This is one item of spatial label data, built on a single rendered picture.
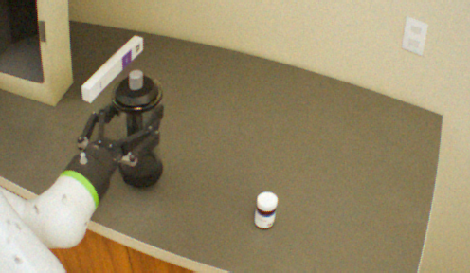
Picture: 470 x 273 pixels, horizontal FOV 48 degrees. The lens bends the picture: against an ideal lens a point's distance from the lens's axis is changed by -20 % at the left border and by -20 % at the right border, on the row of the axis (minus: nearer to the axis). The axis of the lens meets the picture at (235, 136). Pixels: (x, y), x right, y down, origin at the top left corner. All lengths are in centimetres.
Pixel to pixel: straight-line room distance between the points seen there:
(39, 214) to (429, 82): 116
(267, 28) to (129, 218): 69
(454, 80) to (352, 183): 48
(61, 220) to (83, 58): 88
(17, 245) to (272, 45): 118
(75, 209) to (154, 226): 36
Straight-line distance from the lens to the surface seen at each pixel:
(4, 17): 176
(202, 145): 150
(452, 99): 174
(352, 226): 138
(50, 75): 158
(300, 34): 172
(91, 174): 108
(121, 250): 145
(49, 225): 101
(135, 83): 122
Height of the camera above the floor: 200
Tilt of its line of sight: 44 degrees down
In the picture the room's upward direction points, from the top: 4 degrees clockwise
